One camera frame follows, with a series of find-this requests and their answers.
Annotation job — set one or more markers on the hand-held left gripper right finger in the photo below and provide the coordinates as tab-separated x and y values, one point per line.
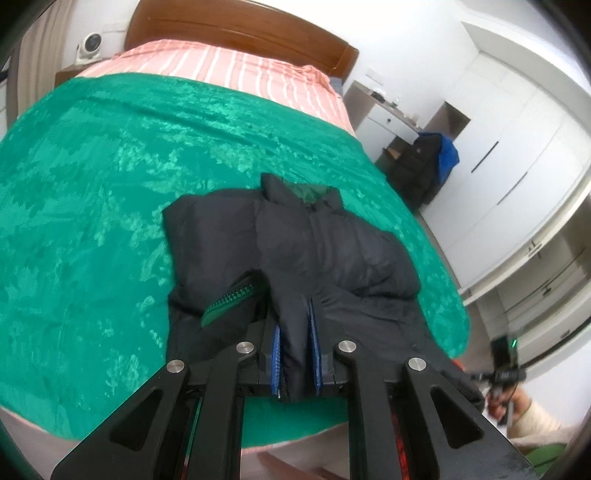
317	360

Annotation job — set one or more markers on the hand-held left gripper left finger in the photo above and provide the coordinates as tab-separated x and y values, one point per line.
276	364

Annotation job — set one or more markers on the black puffer jacket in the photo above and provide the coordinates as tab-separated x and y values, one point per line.
323	249

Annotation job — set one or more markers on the person's right forearm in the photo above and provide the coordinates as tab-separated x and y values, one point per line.
545	427

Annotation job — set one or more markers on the person's right hand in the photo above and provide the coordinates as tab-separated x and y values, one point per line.
519	404

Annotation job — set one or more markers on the green cloth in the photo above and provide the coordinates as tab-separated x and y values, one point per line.
547	457

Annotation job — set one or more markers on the white wardrobe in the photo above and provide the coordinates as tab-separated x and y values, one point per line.
508	161

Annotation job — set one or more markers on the hanging black coat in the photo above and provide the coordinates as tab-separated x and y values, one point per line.
415	170

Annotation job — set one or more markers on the blue garment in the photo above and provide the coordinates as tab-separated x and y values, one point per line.
448	157

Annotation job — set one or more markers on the green plush blanket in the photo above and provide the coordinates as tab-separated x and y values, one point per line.
92	207

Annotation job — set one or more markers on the white desk with drawer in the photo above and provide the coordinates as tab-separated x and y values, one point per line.
383	122

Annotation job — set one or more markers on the pink striped bedsheet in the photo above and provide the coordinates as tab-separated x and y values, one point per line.
221	64

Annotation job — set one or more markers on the wooden bed headboard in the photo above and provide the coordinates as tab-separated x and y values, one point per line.
240	27

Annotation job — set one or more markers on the brown nightstand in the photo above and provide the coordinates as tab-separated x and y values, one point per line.
67	74

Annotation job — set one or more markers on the small white fan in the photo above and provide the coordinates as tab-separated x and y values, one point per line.
91	46

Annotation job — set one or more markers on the beige curtain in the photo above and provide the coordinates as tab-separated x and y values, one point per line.
27	60

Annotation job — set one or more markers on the white wall switch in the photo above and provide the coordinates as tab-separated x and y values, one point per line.
375	76

